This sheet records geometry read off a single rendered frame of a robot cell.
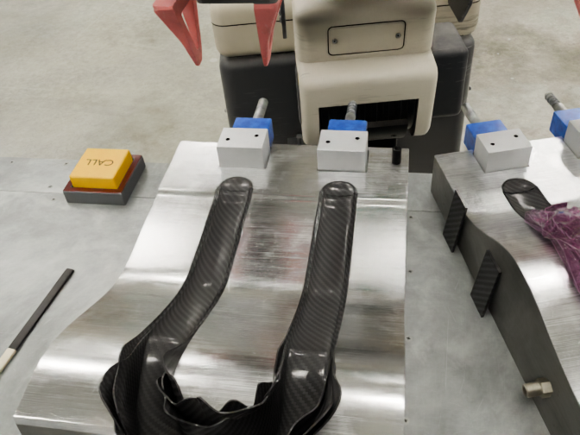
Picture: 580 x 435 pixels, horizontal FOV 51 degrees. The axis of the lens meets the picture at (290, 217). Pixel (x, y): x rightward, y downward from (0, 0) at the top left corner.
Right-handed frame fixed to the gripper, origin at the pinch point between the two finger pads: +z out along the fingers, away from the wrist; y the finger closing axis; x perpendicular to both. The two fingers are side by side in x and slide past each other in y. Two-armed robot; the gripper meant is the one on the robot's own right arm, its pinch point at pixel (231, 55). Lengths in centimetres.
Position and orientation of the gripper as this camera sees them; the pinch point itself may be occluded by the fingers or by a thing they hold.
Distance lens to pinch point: 61.9
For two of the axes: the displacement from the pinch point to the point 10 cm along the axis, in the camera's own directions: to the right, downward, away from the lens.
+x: 1.5, -6.7, 7.3
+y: 9.9, 0.5, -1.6
